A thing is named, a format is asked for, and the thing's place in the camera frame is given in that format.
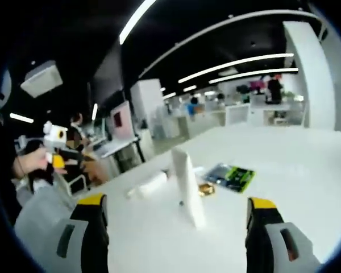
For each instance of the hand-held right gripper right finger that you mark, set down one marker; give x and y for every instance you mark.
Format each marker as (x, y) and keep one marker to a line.
(272, 247)

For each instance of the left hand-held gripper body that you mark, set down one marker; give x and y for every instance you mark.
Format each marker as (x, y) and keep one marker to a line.
(55, 136)

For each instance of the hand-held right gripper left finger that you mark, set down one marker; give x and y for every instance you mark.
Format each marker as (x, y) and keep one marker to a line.
(74, 244)

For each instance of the green black skincare sachet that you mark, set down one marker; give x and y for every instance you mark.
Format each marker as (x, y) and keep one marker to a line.
(233, 177)

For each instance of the red-banded white skincare pump bottle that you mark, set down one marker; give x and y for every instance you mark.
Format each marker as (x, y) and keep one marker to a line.
(150, 185)

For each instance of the gold skincare sachet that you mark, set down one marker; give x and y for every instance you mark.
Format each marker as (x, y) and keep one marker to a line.
(207, 190)

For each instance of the tall white skincare tube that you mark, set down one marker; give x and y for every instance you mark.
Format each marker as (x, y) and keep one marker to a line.
(187, 187)

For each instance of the person's left hand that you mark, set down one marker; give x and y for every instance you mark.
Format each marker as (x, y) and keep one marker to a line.
(31, 163)

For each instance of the white side table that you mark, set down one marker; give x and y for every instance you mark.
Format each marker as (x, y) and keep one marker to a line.
(116, 146)

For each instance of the white board with dark square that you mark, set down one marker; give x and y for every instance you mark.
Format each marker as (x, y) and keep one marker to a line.
(120, 119)

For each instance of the ceiling air conditioner unit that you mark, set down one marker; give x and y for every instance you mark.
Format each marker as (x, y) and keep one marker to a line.
(41, 78)

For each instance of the black hanging screen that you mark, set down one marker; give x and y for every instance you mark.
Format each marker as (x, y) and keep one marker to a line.
(108, 74)

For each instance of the long curved ceiling light strip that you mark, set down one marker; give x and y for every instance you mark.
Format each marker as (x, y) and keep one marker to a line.
(133, 22)

